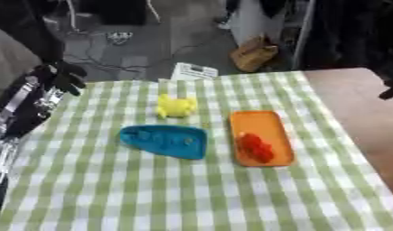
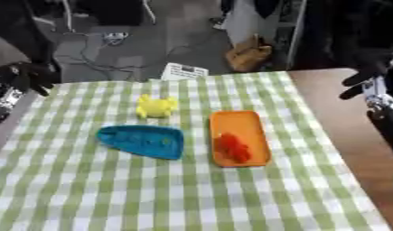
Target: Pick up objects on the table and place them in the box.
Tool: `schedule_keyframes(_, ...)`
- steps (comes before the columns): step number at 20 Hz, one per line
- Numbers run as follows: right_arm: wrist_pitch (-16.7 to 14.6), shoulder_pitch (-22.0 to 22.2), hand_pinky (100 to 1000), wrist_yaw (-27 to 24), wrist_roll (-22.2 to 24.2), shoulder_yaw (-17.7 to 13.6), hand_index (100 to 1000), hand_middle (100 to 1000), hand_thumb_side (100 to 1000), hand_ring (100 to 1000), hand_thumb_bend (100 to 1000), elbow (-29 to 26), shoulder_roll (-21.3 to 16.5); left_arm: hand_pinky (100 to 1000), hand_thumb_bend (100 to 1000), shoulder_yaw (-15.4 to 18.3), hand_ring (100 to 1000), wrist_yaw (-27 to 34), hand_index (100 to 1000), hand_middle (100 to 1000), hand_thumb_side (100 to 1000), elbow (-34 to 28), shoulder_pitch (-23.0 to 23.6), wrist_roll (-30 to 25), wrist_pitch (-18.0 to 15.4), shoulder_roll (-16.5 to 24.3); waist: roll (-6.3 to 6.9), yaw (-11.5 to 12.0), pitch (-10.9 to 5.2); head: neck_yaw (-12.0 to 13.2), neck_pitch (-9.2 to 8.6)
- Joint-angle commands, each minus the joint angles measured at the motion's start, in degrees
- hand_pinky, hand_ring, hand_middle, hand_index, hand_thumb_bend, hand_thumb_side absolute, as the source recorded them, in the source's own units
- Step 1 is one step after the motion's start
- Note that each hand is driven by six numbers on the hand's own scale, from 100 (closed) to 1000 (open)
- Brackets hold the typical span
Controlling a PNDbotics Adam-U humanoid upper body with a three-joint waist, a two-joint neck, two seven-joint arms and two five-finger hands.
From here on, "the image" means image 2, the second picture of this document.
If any red crab toy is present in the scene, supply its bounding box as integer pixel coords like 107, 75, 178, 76
211, 132, 253, 163

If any tan bag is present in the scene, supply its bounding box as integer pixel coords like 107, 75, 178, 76
224, 33, 274, 73

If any white power strip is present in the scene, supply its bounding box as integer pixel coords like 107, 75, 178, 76
101, 32, 132, 47

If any blue boat-shaped tray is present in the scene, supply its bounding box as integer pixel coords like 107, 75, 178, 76
95, 125, 185, 161

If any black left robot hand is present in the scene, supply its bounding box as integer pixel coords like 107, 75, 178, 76
0, 61, 62, 97

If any yellow crab toy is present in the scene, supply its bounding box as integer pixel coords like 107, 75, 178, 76
134, 93, 181, 119

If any grey floor cable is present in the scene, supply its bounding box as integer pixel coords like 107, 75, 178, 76
51, 30, 206, 76

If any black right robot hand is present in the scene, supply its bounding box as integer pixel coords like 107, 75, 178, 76
338, 51, 393, 101

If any orange rectangular tray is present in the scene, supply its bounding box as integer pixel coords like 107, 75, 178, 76
207, 110, 274, 168

